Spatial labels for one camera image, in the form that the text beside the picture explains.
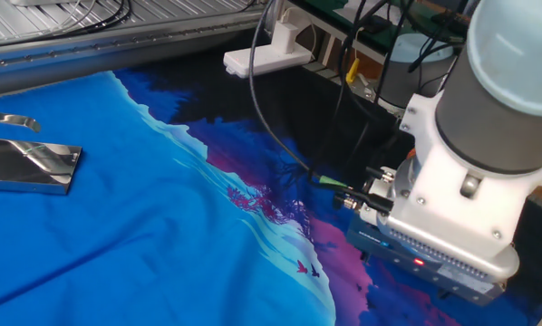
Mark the blue landscape print tablecloth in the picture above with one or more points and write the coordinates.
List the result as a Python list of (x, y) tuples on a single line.
[(117, 226)]

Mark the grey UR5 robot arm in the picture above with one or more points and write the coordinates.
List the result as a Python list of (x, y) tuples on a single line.
[(488, 136)]

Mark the grey Schunk gripper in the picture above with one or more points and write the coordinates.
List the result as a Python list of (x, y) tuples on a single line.
[(375, 237)]

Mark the white power strip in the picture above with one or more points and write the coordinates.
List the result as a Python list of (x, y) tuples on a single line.
[(266, 59)]

